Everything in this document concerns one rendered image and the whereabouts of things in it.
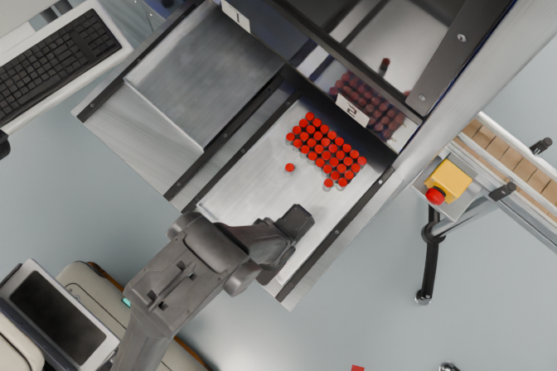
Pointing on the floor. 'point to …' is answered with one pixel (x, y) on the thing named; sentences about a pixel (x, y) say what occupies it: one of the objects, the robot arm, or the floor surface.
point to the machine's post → (485, 74)
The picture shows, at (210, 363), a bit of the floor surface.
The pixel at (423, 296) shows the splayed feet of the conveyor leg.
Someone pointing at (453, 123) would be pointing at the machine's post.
